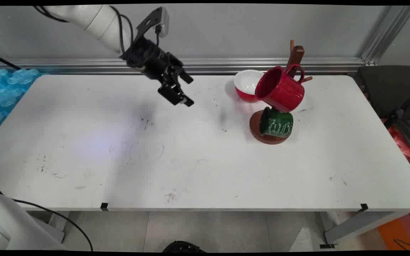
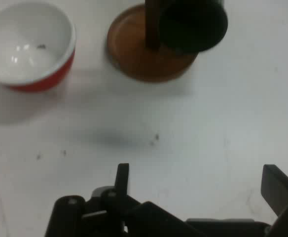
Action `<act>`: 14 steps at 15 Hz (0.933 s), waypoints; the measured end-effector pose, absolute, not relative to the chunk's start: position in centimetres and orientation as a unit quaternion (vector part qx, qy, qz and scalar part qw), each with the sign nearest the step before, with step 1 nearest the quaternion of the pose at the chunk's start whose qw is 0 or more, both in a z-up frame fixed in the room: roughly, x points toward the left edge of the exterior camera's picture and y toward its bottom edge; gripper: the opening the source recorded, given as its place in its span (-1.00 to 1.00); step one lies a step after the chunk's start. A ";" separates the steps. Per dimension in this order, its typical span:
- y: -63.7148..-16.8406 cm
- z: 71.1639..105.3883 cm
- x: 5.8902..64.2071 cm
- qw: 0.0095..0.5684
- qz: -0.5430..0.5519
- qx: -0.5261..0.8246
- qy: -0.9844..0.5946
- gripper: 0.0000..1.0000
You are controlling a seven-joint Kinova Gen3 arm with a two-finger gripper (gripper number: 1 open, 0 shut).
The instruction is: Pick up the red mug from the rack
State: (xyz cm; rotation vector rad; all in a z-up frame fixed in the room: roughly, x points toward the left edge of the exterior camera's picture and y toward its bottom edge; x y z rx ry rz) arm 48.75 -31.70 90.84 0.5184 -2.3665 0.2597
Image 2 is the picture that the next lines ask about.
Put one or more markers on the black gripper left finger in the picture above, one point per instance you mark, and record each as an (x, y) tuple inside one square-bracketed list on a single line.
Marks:
[(121, 177)]

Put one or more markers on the red bowl with white inside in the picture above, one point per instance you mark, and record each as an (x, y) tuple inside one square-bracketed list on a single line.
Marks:
[(23, 37)]

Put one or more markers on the brown wooden mug tree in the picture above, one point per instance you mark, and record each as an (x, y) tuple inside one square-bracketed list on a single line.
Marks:
[(134, 56)]

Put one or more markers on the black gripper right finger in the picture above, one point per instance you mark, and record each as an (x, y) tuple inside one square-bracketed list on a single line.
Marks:
[(277, 187)]

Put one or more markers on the green mug with white print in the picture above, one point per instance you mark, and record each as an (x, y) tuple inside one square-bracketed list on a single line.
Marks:
[(193, 24)]

